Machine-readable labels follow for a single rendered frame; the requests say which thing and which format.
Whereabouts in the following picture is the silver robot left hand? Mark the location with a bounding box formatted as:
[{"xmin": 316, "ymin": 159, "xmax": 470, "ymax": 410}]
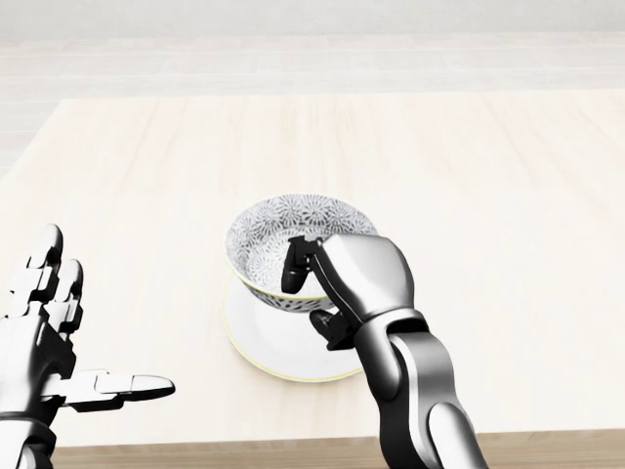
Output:
[{"xmin": 0, "ymin": 223, "xmax": 177, "ymax": 419}]

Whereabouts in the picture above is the silver robot right hand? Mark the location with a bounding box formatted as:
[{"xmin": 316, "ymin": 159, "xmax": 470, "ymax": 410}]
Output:
[{"xmin": 279, "ymin": 233, "xmax": 417, "ymax": 352}]

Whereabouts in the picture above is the patterned black and white bowl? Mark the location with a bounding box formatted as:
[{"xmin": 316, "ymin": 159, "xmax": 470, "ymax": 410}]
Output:
[{"xmin": 225, "ymin": 193, "xmax": 380, "ymax": 313}]

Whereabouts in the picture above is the white plate with yellow rim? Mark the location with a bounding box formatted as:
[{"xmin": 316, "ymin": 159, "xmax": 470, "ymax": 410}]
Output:
[{"xmin": 223, "ymin": 271, "xmax": 366, "ymax": 382}]

